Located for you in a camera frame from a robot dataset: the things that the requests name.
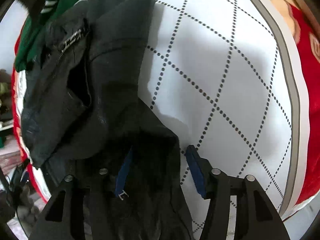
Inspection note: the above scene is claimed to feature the black jacket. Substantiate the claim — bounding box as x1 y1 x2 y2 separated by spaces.
21 0 193 239

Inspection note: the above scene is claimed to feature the shelf with folded clothes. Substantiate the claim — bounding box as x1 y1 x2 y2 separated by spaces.
1 69 13 148

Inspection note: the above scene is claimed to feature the white quilted bed sheet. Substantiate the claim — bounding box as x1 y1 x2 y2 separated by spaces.
15 0 309 239

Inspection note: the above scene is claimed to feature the green striped garment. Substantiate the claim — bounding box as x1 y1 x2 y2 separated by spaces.
14 0 79 72

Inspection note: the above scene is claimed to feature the red floral blanket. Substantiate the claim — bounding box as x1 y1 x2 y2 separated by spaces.
13 0 319 212

